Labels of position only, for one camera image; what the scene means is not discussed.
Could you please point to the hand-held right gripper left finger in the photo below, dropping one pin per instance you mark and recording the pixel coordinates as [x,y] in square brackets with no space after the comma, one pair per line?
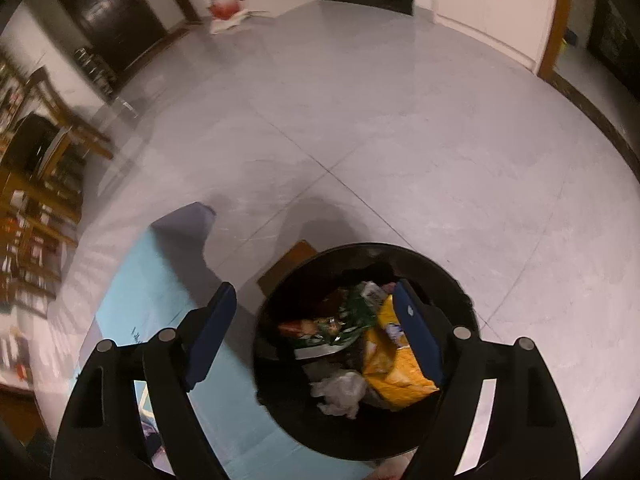
[210,340]

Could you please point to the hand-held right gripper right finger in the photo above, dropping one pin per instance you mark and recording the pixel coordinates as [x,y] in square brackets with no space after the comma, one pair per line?
[420,340]

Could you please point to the yellow snack bag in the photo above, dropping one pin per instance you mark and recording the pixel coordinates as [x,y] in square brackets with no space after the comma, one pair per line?
[395,375]

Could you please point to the black round trash bin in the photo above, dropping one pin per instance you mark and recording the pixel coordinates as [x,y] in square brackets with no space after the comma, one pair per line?
[440,270]

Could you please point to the green snack bag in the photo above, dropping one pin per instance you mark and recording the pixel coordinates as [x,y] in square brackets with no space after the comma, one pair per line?
[357,317]

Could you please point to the small white crumpled wrapper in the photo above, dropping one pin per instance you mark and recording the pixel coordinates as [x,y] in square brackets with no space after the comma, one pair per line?
[372,292]

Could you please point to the light blue blanket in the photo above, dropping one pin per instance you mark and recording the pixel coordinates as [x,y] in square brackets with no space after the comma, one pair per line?
[150,280]

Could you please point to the orange snack wrapper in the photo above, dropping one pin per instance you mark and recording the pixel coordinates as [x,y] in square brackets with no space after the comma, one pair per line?
[295,329]

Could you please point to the crumpled white tissue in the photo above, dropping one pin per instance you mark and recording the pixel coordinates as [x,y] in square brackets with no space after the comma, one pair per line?
[340,390]

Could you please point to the brown cardboard piece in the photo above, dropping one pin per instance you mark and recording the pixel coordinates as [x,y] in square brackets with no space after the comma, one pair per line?
[290,267]

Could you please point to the orange shaggy rug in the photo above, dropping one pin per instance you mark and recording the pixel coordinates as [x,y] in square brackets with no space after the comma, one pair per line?
[392,472]

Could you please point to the wooden shelf unit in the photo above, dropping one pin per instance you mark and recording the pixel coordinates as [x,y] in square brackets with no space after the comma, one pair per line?
[30,195]

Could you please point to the stack of metal pots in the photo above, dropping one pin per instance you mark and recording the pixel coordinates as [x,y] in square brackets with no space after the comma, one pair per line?
[95,67]

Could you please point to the red plastic bag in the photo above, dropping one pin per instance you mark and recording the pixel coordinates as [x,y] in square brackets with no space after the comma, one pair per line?
[223,5]

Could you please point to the dark wooden door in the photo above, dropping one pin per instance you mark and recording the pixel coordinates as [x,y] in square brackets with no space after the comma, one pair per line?
[110,15]

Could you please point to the white cabinet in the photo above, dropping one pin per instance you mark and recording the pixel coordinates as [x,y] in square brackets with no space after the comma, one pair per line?
[510,10]

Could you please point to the dark framed panel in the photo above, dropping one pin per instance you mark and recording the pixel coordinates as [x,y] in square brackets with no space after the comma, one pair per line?
[615,35]

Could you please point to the wooden door frame trim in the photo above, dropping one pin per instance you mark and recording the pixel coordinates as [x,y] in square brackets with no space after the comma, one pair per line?
[555,35]

